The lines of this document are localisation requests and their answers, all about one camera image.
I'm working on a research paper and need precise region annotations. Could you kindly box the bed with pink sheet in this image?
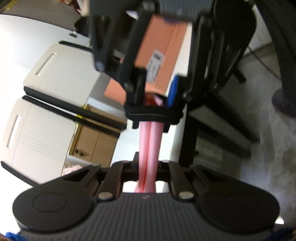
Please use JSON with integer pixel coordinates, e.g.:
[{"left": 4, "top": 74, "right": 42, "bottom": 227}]
[{"left": 61, "top": 161, "right": 88, "bottom": 176}]

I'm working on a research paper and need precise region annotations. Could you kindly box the orange pink storage box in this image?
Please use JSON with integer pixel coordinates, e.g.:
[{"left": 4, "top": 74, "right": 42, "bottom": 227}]
[{"left": 104, "top": 14, "right": 189, "bottom": 107}]

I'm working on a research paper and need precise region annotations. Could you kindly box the white chair with black frame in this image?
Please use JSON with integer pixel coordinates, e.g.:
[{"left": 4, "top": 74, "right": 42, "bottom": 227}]
[{"left": 23, "top": 41, "right": 126, "bottom": 131}]

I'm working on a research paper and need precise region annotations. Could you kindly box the black table frame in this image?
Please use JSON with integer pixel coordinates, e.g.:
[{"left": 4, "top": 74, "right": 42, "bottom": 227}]
[{"left": 179, "top": 34, "right": 260, "bottom": 167}]

